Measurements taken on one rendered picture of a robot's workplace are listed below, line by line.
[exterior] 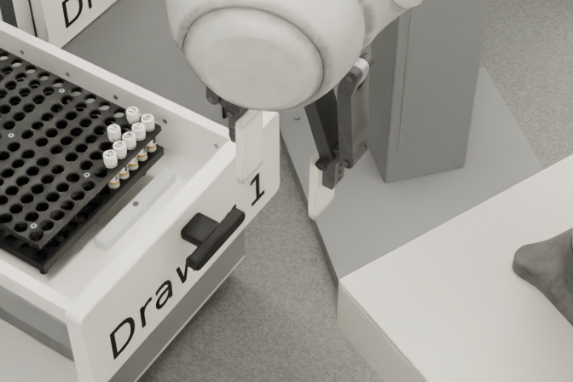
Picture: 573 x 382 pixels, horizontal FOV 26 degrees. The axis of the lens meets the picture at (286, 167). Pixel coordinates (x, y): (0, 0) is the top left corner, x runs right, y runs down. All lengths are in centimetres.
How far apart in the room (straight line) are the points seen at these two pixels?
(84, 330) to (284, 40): 49
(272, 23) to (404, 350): 56
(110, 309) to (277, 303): 114
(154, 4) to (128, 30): 5
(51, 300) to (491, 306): 39
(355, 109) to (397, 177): 140
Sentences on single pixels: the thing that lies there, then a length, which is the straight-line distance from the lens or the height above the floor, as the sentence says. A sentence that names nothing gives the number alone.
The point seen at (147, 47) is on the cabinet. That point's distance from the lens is 159.
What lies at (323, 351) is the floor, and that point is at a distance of 211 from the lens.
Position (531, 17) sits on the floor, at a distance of 275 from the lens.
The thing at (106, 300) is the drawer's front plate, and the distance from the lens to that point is 103.
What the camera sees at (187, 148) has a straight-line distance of 123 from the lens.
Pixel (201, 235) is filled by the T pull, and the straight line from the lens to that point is 108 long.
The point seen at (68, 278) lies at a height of 84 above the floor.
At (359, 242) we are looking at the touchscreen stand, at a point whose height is 4.
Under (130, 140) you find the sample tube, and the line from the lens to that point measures 116.
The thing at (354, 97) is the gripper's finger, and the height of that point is 112.
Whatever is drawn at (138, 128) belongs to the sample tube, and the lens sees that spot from 117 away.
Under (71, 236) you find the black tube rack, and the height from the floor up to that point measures 87.
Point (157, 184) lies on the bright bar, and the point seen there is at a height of 85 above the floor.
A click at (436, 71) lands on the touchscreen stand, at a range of 213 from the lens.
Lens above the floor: 174
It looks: 47 degrees down
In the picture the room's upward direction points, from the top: straight up
